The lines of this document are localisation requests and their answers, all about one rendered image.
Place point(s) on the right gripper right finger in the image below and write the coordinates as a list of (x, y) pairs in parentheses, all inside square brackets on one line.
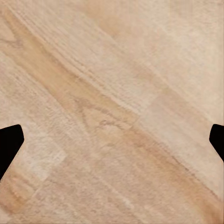
[(217, 139)]

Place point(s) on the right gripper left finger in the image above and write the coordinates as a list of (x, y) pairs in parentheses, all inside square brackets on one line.
[(11, 139)]

